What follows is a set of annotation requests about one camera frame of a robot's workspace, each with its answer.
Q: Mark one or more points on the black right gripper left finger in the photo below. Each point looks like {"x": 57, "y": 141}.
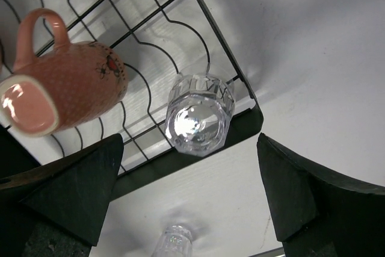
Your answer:
{"x": 57, "y": 209}

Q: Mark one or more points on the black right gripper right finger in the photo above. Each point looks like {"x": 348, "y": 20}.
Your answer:
{"x": 317, "y": 211}

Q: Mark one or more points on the small pink cup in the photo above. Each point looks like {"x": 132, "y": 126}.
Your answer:
{"x": 70, "y": 85}

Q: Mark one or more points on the clear glass cup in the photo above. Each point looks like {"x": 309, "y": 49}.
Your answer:
{"x": 176, "y": 241}
{"x": 200, "y": 109}

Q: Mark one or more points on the black wire dish rack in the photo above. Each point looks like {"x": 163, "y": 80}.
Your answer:
{"x": 156, "y": 39}

